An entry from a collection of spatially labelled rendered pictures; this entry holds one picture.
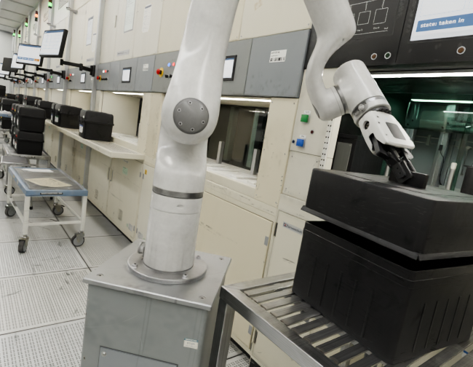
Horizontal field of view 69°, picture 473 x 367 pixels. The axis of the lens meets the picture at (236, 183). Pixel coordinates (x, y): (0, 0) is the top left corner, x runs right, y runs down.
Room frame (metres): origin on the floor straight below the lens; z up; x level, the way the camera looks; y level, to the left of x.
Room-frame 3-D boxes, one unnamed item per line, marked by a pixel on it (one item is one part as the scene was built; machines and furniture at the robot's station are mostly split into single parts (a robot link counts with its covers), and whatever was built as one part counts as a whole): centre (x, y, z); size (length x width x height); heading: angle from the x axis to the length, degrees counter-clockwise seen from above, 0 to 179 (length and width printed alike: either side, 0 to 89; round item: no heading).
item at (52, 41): (3.57, 1.87, 1.59); 0.50 x 0.41 x 0.36; 129
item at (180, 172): (0.82, 0.14, 1.07); 0.19 x 0.12 x 0.24; 13
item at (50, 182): (2.64, 1.47, 0.47); 0.31 x 0.23 x 0.02; 60
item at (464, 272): (0.72, -0.35, 0.85); 0.28 x 0.28 x 0.17; 31
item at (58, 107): (4.21, 2.17, 0.93); 0.30 x 0.28 x 0.26; 42
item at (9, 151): (4.12, 2.61, 0.24); 0.94 x 0.53 x 0.48; 38
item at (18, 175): (2.80, 1.57, 0.24); 0.97 x 0.52 x 0.48; 41
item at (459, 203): (0.72, -0.35, 1.02); 0.29 x 0.29 x 0.13; 31
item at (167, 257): (0.79, 0.13, 0.85); 0.19 x 0.19 x 0.18
